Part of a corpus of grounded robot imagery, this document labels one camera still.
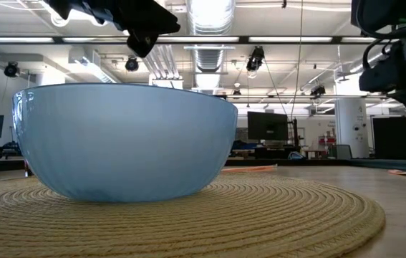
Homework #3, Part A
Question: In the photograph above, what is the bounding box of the black computer monitor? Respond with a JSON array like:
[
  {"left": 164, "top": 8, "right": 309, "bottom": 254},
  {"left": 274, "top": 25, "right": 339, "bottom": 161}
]
[{"left": 247, "top": 110, "right": 290, "bottom": 142}]

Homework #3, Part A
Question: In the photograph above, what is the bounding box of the black metal table frame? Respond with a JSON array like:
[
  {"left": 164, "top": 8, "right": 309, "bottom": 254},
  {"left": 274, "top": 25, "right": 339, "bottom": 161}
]
[{"left": 0, "top": 156, "right": 406, "bottom": 173}]

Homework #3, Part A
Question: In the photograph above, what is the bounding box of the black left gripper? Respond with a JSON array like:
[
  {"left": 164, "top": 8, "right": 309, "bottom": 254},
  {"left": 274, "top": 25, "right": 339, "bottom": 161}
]
[{"left": 43, "top": 0, "right": 182, "bottom": 59}]

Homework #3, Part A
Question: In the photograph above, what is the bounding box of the black ceiling spotlight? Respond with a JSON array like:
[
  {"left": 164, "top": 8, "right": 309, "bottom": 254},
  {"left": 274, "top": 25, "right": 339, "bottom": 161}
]
[
  {"left": 309, "top": 84, "right": 327, "bottom": 98},
  {"left": 125, "top": 56, "right": 140, "bottom": 72},
  {"left": 3, "top": 61, "right": 20, "bottom": 78},
  {"left": 246, "top": 46, "right": 266, "bottom": 72}
]

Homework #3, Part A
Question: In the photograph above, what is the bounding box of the light blue bowl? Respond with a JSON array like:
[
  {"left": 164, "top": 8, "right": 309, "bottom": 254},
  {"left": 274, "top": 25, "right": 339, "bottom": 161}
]
[{"left": 11, "top": 82, "right": 239, "bottom": 204}]

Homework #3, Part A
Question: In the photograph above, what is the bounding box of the white round column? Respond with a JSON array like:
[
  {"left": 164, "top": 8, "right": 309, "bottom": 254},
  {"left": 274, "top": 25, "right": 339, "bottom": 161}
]
[{"left": 334, "top": 98, "right": 370, "bottom": 160}]

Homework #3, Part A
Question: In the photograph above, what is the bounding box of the grey office chair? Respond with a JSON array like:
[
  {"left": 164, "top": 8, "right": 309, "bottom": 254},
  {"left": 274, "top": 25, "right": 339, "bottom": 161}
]
[{"left": 334, "top": 143, "right": 354, "bottom": 161}]

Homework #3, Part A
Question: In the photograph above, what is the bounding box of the black cabinet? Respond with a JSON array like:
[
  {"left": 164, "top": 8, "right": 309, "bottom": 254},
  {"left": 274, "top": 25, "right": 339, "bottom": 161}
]
[{"left": 371, "top": 115, "right": 406, "bottom": 161}]

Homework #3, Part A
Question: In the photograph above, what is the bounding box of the black overhead frame bar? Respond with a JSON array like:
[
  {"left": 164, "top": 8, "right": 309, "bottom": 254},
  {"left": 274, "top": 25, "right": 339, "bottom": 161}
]
[{"left": 0, "top": 34, "right": 402, "bottom": 46}]

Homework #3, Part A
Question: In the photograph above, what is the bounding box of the round woven straw placemat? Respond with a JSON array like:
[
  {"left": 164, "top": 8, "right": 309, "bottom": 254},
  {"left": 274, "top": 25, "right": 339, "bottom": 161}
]
[{"left": 0, "top": 171, "right": 387, "bottom": 258}]

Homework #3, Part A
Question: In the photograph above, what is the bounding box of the silver ceiling air duct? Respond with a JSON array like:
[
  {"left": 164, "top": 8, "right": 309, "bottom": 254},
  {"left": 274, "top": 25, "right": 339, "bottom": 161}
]
[{"left": 186, "top": 0, "right": 236, "bottom": 96}]

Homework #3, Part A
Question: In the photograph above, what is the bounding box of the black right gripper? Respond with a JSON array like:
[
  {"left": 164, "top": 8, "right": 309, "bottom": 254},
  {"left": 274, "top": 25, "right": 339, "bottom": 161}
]
[{"left": 358, "top": 38, "right": 406, "bottom": 161}]

